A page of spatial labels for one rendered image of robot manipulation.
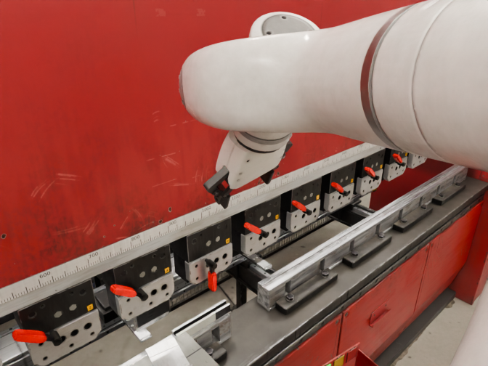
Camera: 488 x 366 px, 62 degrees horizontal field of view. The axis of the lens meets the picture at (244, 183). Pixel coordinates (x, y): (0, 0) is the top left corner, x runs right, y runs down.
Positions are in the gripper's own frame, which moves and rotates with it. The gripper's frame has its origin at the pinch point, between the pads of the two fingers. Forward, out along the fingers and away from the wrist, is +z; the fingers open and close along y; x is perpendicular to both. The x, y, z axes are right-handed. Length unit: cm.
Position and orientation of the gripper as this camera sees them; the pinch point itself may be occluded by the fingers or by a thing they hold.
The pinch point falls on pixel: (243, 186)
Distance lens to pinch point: 69.1
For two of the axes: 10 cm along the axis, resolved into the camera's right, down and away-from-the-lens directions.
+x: 5.9, 7.3, -3.4
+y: -7.9, 4.4, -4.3
